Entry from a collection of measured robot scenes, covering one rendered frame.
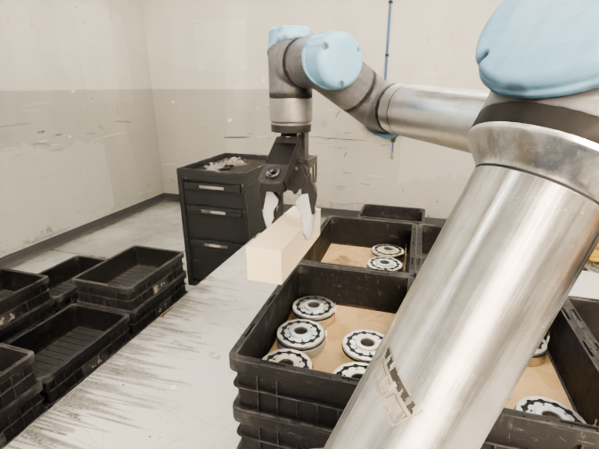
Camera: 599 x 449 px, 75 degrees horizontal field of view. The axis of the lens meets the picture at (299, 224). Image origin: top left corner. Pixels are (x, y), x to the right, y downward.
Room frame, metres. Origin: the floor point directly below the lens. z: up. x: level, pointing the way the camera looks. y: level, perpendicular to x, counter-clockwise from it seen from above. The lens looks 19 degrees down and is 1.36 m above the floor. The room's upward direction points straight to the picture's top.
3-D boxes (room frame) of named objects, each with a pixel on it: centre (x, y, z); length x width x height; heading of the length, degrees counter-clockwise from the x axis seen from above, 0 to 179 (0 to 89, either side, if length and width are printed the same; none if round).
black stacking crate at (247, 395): (0.69, -0.08, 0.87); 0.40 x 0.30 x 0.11; 164
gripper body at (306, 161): (0.72, 0.01, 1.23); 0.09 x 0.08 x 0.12; 162
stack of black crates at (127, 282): (1.62, 0.76, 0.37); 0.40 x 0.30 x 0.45; 162
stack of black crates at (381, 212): (2.40, -0.59, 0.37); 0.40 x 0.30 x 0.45; 72
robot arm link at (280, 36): (0.71, 0.01, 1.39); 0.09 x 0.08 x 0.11; 28
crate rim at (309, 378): (0.69, -0.08, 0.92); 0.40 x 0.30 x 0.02; 164
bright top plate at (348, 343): (0.67, -0.14, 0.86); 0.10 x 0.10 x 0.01
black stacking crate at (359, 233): (1.08, -0.19, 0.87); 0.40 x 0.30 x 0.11; 164
